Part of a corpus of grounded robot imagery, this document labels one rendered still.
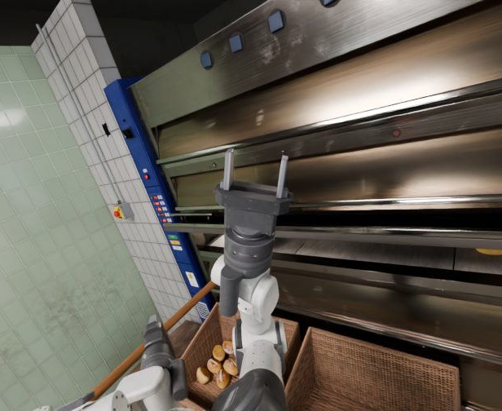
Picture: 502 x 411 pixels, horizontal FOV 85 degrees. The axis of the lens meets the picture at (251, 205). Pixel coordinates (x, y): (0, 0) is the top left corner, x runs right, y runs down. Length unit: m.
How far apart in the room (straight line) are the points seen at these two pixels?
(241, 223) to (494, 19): 0.69
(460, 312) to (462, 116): 0.61
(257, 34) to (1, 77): 1.70
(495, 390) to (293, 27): 1.31
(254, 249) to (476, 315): 0.84
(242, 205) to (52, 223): 1.89
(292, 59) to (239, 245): 0.66
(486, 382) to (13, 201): 2.42
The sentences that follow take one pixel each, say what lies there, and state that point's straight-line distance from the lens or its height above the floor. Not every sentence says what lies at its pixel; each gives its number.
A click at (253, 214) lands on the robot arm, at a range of 0.43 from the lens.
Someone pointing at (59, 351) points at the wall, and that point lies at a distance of 2.42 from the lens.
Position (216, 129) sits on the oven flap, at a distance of 1.18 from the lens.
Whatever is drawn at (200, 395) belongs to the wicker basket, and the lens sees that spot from 1.71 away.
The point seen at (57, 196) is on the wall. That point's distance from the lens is 2.24.
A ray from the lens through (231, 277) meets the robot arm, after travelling 0.48.
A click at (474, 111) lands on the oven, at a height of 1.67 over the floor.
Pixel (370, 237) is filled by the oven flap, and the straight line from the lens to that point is 0.84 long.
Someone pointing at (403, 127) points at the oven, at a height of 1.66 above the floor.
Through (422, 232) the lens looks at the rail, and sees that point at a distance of 0.81.
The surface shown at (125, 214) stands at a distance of 2.01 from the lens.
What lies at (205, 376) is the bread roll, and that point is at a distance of 1.69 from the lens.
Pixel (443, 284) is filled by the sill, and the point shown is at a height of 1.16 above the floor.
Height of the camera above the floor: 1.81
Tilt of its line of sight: 17 degrees down
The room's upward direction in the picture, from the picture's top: 17 degrees counter-clockwise
